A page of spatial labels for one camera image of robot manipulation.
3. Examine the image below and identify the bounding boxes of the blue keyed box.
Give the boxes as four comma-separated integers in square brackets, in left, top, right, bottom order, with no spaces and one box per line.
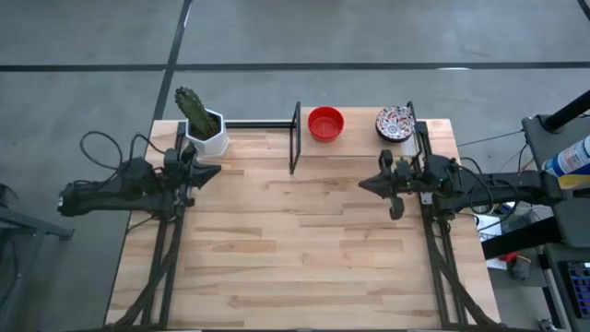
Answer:
[560,260,590,319]

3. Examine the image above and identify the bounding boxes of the black aluminium base frame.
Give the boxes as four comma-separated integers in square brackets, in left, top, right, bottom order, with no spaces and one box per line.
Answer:
[117,120,188,329]
[407,100,506,329]

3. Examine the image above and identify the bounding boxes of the white paper sheets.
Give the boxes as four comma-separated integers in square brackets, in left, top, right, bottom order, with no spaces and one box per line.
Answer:
[477,225,508,271]

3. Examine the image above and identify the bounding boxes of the black pole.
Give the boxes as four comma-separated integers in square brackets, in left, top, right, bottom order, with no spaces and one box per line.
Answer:
[541,89,590,133]

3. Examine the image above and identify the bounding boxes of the black shelf frame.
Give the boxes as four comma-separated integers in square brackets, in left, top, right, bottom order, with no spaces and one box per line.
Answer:
[289,100,421,175]

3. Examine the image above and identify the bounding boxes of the white hexagonal plant pot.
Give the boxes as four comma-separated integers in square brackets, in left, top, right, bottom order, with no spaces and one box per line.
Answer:
[184,108,230,158]

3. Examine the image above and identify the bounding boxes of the green cactus plant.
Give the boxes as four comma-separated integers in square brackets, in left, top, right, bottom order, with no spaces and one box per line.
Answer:
[173,86,220,139]

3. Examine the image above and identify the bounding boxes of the black diagonal beam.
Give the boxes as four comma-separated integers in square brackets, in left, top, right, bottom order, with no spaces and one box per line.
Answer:
[481,216,563,260]

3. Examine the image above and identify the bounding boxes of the thin grey cable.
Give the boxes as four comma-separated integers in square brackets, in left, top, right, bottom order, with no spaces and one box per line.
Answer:
[455,130,526,148]

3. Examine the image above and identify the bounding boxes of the black looped cable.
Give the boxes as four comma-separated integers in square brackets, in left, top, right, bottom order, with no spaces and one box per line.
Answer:
[128,132,166,160]
[78,130,124,172]

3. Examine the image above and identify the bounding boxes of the floral patterned ceramic bowl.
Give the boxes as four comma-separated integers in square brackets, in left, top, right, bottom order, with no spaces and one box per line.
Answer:
[374,105,416,144]

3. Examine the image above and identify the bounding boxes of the black horizontal frame bar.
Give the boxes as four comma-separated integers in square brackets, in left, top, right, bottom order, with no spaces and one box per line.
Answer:
[177,119,296,130]

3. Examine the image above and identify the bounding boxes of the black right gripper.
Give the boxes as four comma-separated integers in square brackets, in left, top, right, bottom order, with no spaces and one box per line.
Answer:
[358,149,421,221]

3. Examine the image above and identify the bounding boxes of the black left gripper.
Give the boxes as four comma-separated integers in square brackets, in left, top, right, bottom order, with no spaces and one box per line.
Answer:
[163,145,223,208]

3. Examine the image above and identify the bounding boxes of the red plastic mini bowl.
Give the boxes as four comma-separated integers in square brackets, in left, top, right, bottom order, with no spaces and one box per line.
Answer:
[307,106,346,143]

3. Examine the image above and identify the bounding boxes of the blue white spray can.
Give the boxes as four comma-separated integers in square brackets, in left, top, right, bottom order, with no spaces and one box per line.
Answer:
[542,134,590,179]

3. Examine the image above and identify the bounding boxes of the grey metal stand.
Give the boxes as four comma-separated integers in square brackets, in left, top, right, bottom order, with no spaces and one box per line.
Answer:
[0,205,75,324]

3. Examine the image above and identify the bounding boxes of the grey metal cart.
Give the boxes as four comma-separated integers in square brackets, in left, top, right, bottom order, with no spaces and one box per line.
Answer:
[522,113,590,248]

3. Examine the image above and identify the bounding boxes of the yellow item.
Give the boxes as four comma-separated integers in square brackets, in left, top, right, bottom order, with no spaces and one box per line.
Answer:
[558,173,590,190]

